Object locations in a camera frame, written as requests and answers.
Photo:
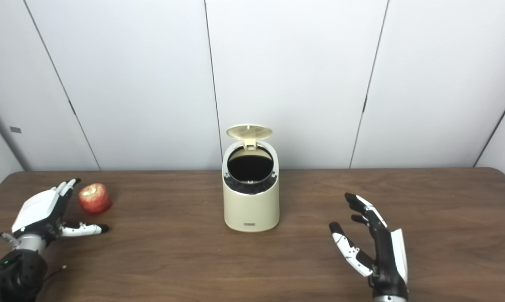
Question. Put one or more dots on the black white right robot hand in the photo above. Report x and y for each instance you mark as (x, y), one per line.
(384, 256)

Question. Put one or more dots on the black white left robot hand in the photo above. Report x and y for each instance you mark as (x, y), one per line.
(38, 209)

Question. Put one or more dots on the red apple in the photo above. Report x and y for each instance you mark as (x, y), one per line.
(95, 198)

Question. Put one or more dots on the cream-colored bin body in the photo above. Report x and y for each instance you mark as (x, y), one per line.
(252, 209)

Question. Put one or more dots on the cream round bin lid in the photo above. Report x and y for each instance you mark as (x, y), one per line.
(249, 131)

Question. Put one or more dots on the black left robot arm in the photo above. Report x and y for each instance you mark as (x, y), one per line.
(17, 272)

